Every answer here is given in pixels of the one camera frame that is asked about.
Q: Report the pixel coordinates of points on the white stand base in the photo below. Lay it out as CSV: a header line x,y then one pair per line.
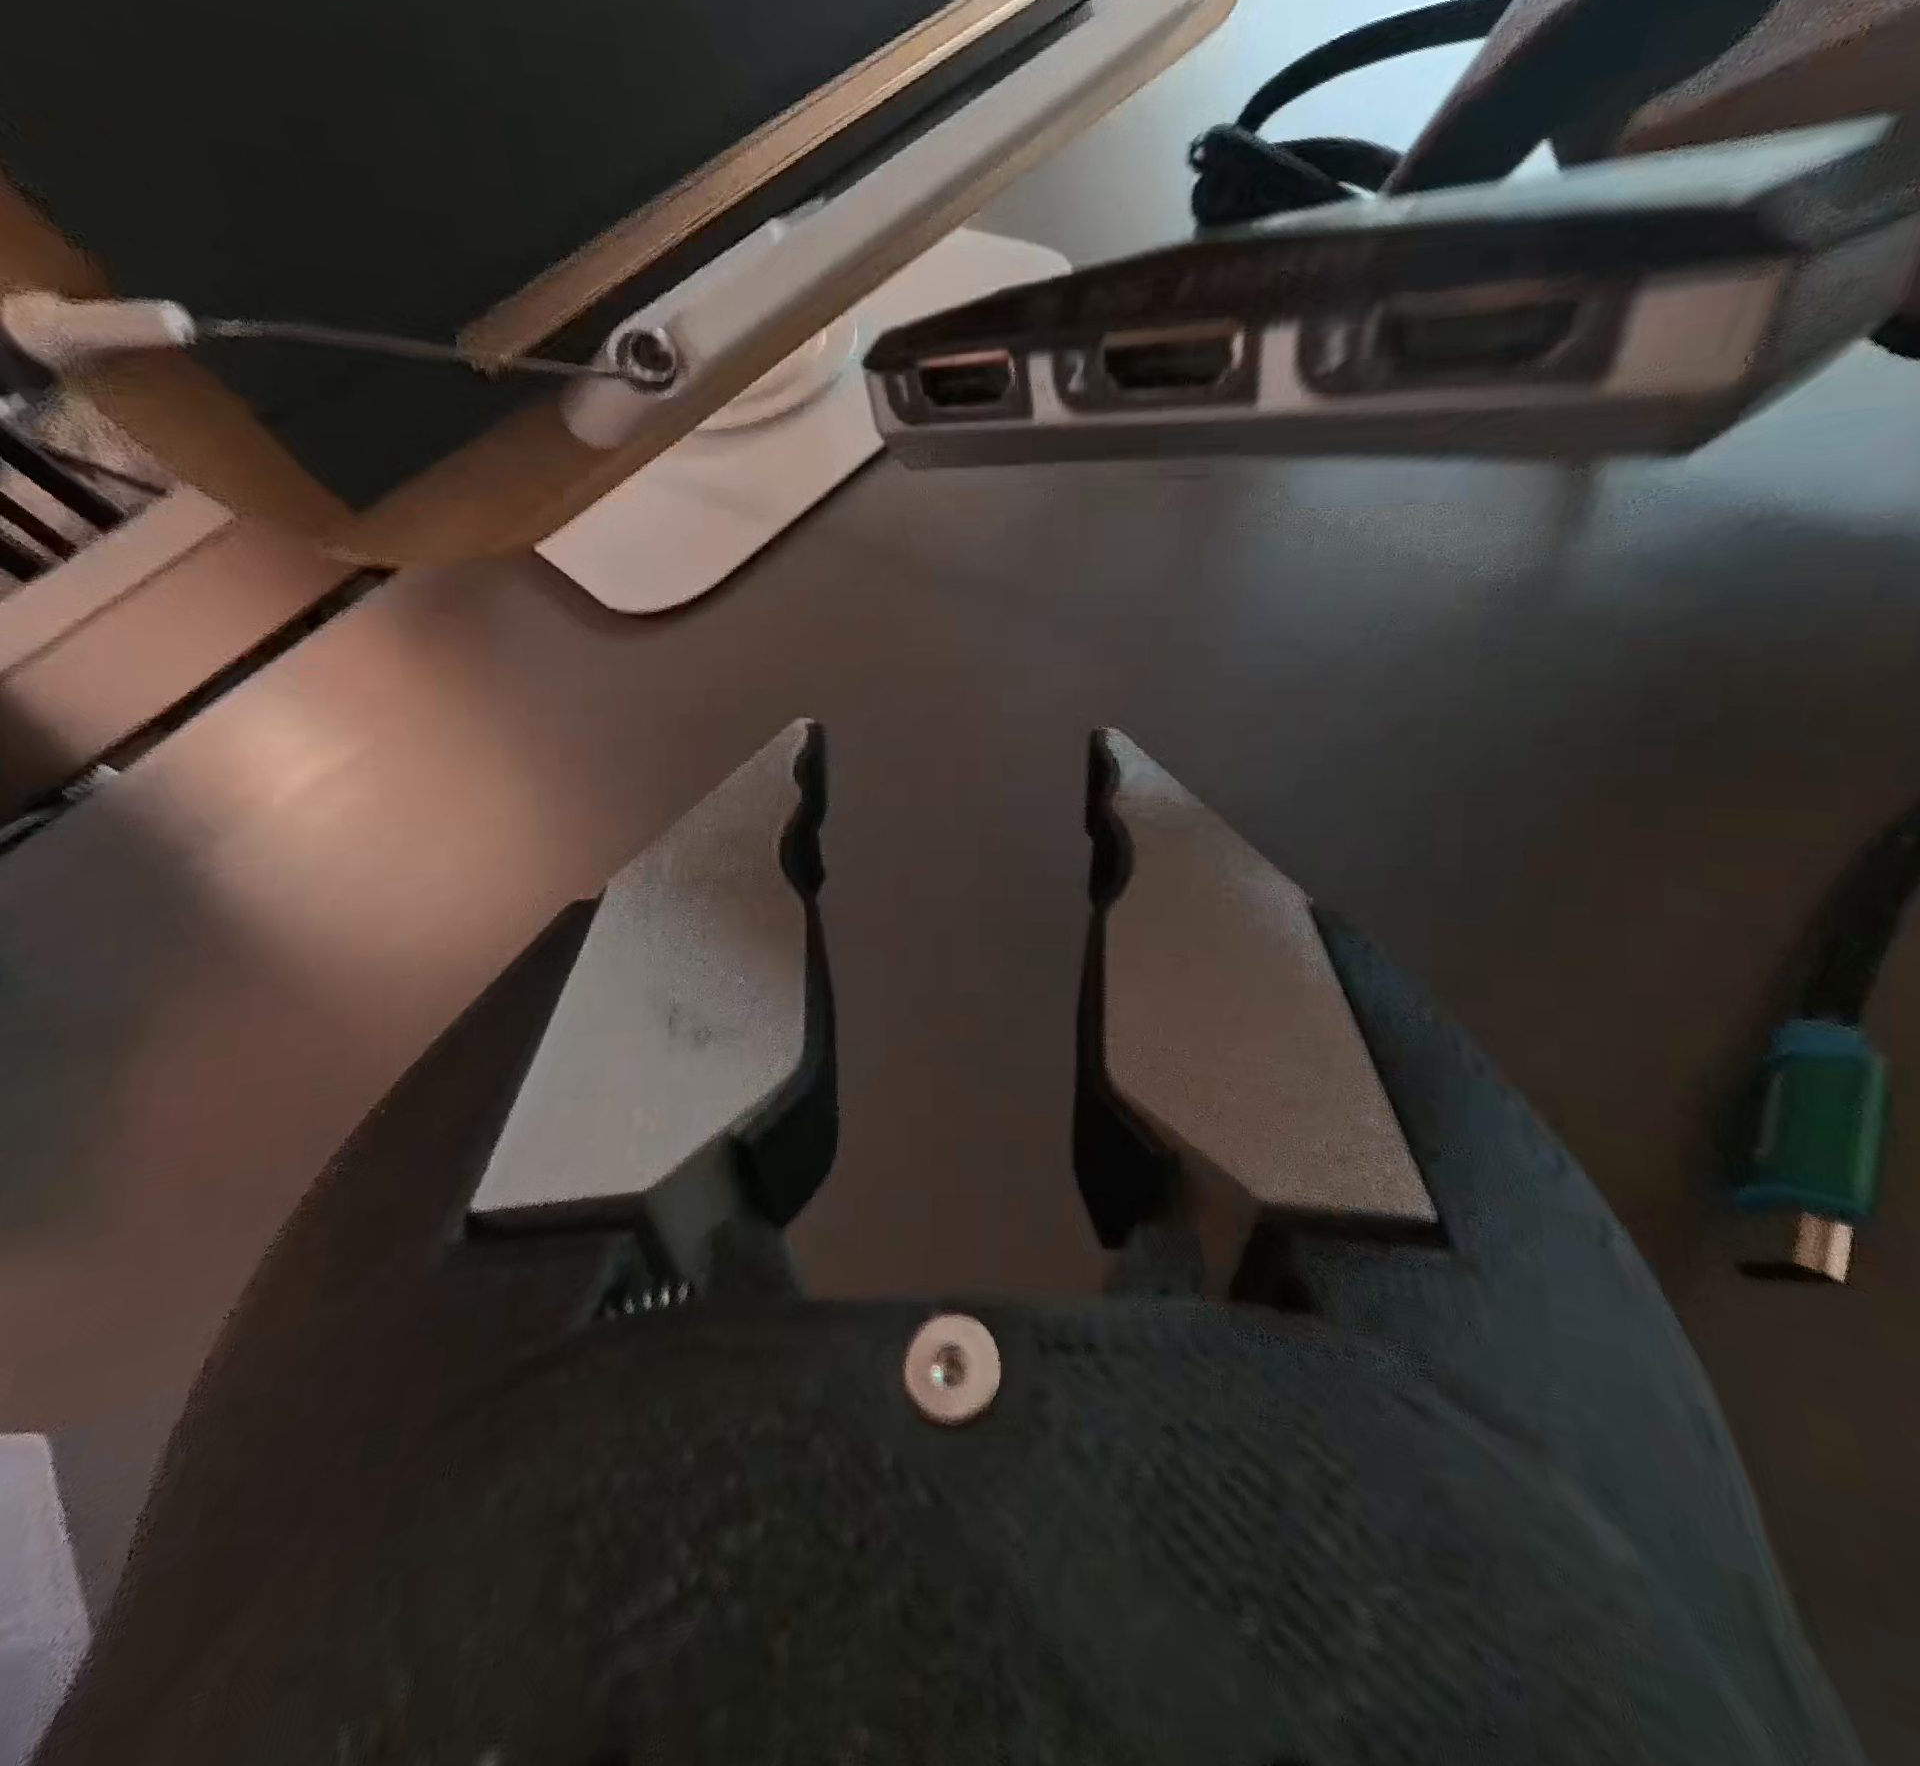
x,y
704,521

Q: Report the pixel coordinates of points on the grey hdmi switch box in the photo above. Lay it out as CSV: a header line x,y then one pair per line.
x,y
1499,236

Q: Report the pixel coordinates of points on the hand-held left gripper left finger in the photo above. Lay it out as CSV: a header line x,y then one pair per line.
x,y
675,1017

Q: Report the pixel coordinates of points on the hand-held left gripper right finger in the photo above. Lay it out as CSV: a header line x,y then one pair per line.
x,y
1232,1033

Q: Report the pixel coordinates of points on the monitor with white stand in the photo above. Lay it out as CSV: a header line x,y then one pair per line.
x,y
375,72

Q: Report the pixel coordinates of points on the silver mounting bar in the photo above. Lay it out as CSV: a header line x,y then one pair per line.
x,y
780,295

